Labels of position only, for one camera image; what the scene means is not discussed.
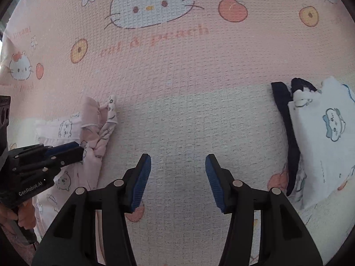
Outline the dark navy garment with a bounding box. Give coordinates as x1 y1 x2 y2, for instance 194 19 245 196
271 78 317 196

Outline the person's left hand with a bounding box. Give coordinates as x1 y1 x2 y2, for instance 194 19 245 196
0 199 36 233

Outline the pink Hello Kitty bed sheet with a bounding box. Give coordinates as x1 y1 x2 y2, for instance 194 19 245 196
1 0 354 265

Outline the white cartoon print garment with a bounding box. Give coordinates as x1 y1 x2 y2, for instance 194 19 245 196
288 77 354 209

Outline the pink cartoon print pajama garment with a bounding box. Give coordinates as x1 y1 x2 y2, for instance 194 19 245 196
33 95 118 238

